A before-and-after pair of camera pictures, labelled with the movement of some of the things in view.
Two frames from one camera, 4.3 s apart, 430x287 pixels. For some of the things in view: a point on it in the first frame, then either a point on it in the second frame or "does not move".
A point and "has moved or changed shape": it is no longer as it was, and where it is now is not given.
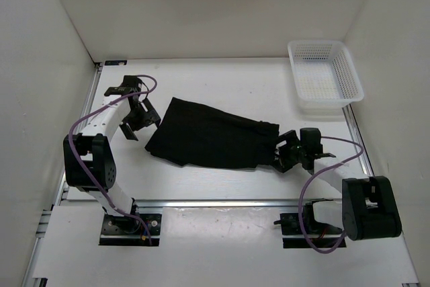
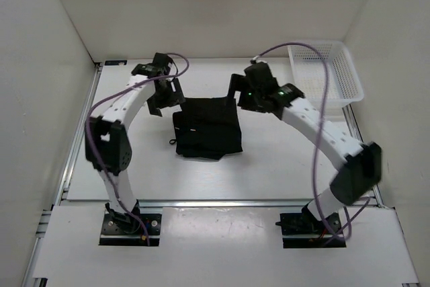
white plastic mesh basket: [324, 75] does not move
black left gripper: [129, 128] to [175, 97]
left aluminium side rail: [87, 111] does not move
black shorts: [191, 134] has moved or changed shape
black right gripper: [283, 163] to [240, 83]
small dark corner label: [114, 62] does not move
